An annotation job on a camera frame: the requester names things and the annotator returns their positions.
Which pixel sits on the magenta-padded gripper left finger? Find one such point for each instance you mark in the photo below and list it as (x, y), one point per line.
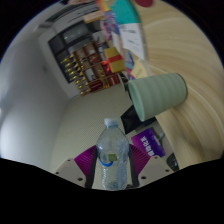
(78, 166)

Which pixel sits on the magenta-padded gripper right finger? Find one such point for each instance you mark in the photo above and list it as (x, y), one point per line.
(148, 166)

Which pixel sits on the clear plastic water bottle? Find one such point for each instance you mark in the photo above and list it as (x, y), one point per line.
(112, 156)

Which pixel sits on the black chair with armrest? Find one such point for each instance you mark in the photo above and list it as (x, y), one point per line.
(172, 162)

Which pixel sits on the pale green ribbed cup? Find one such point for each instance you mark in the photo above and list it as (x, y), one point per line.
(160, 95)

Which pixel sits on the yellow notepad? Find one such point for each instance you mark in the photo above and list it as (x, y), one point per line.
(139, 70)

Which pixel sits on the wooden shelf unit with trophies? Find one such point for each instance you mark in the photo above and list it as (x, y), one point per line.
(88, 68)

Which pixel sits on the yellow gift box red ribbon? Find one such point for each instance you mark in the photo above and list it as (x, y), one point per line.
(115, 60)

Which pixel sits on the black framed glass door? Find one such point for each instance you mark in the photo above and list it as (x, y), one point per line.
(70, 40)

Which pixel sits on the white printed booklet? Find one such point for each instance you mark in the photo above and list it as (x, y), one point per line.
(133, 40)

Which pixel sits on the teal book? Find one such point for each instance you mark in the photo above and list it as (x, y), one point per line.
(125, 11)

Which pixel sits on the flat round red coaster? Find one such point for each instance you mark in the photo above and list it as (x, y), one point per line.
(145, 2)

